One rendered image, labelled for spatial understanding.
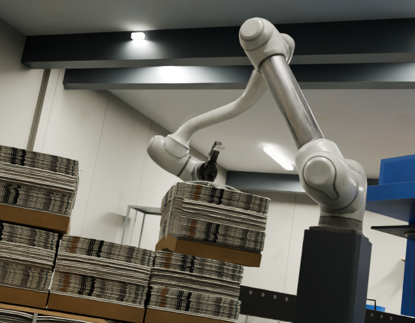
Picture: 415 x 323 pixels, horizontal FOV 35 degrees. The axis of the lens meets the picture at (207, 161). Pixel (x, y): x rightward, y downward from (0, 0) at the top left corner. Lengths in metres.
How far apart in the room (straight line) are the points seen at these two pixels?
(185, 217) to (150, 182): 7.98
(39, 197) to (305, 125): 0.91
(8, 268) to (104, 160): 6.94
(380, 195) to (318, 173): 1.88
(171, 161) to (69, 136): 5.83
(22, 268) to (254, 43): 1.11
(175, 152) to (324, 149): 0.64
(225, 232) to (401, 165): 2.15
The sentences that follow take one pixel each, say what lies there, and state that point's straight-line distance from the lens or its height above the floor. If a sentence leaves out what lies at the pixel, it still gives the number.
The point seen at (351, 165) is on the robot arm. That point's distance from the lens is 2.35.
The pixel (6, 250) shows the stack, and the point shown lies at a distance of 2.01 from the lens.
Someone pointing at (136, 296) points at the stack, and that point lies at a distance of 2.02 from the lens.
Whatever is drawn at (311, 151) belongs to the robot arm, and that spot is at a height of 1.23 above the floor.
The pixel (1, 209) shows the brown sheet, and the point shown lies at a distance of 2.02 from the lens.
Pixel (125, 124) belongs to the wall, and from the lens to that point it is 9.35.
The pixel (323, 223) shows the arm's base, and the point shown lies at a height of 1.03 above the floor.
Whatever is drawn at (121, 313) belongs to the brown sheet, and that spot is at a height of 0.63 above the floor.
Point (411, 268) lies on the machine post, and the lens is 4.51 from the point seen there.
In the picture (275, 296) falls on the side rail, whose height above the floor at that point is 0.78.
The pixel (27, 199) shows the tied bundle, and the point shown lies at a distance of 2.03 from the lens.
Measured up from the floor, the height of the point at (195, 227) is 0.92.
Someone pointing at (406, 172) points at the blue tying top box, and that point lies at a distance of 4.02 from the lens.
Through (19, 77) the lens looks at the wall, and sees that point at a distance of 7.63.
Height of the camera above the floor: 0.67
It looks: 13 degrees up
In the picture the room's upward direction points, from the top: 9 degrees clockwise
